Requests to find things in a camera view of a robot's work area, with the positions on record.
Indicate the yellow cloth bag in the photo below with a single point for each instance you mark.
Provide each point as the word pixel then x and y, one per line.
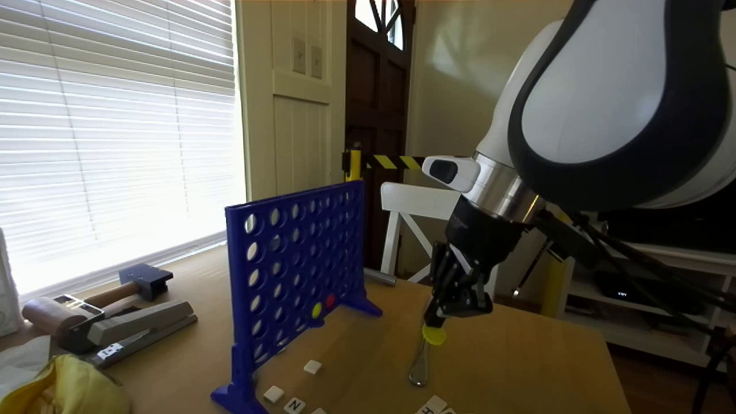
pixel 68 385

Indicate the yellow game disc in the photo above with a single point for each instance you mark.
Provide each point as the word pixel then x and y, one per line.
pixel 434 334

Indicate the yellow disc inside grid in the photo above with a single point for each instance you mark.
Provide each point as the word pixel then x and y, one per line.
pixel 315 310

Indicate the white window blinds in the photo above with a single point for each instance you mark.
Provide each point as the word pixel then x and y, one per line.
pixel 118 132

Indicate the white shelf unit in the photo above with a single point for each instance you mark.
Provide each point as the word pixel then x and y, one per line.
pixel 602 300

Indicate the blue connect four grid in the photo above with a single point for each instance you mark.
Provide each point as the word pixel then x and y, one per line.
pixel 289 253

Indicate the small dark blue box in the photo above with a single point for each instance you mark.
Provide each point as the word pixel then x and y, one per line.
pixel 144 278

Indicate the clear plastic bag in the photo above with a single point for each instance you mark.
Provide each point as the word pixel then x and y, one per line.
pixel 21 364

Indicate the grey stapler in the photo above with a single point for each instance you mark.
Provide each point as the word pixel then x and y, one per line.
pixel 124 334

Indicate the red disc inside grid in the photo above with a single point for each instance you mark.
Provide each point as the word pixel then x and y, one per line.
pixel 329 302

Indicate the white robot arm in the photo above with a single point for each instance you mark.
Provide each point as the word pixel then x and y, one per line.
pixel 618 104

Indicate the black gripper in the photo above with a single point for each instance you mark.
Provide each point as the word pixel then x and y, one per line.
pixel 461 264

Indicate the white wooden chair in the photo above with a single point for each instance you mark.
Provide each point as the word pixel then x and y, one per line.
pixel 407 203

